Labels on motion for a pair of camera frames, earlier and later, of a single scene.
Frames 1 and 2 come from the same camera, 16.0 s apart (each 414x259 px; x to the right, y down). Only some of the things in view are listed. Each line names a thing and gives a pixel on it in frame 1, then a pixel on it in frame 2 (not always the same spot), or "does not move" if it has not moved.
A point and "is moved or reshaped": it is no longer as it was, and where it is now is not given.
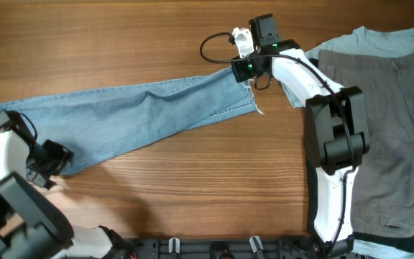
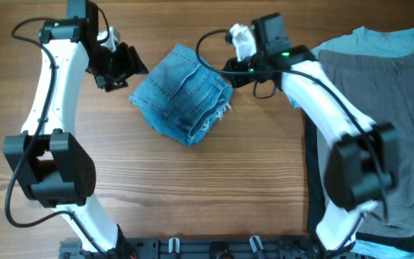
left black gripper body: x=47 y=160 -> x=107 y=62
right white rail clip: x=253 y=244 does not move
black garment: x=403 y=242 does not move
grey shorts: x=394 y=188 does not move
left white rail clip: x=170 y=244 does not move
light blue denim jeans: x=99 y=124 is moved or reshaped
